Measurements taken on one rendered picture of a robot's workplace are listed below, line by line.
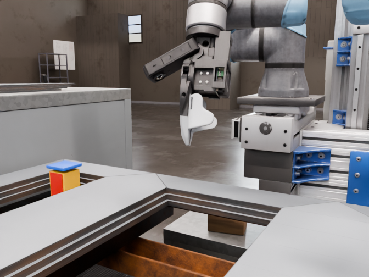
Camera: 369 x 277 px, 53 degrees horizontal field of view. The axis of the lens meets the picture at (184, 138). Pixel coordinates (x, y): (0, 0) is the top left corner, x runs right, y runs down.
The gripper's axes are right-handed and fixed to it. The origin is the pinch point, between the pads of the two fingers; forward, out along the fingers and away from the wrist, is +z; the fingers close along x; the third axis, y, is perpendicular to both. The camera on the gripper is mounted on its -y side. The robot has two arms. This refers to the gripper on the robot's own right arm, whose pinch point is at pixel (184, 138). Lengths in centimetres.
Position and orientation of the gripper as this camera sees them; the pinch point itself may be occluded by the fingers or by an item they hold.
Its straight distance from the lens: 67.3
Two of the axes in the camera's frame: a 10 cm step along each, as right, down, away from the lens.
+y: 9.7, 0.6, -2.4
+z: -0.9, 9.9, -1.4
